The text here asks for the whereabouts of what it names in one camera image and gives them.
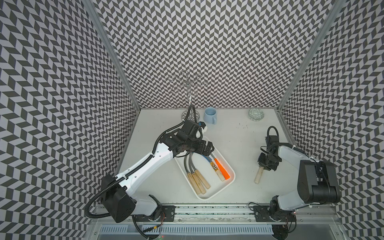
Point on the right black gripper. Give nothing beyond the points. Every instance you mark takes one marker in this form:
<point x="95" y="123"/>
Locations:
<point x="262" y="163"/>

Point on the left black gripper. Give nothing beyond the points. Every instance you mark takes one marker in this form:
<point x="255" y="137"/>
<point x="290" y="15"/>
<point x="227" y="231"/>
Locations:
<point x="207" y="151"/>

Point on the blue blade wooden sickle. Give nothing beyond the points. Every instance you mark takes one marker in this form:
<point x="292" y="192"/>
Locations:
<point x="217" y="171"/>

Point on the white rectangular storage tray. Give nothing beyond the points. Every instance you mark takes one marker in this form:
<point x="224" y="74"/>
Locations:
<point x="217" y="186"/>

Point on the orange handle sickle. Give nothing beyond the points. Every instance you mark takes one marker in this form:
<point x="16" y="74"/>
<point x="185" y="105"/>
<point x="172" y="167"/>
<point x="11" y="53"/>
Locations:
<point x="221" y="168"/>

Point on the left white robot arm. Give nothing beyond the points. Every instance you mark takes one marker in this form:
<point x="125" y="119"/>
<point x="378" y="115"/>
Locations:
<point x="117" y="198"/>

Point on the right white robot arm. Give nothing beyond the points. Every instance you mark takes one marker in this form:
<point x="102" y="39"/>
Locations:
<point x="317" y="180"/>

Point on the light blue mug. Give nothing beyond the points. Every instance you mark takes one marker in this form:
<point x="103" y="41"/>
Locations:
<point x="210" y="116"/>

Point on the green patterned small bowl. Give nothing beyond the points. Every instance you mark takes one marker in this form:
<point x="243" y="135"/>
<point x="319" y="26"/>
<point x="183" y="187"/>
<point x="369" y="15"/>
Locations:
<point x="256" y="114"/>

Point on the chrome mug tree stand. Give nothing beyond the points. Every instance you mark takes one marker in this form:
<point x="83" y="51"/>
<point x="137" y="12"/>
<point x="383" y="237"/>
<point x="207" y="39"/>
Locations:
<point x="188" y="81"/>

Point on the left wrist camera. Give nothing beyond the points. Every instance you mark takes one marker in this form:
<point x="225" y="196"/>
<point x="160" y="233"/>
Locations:
<point x="203" y="126"/>

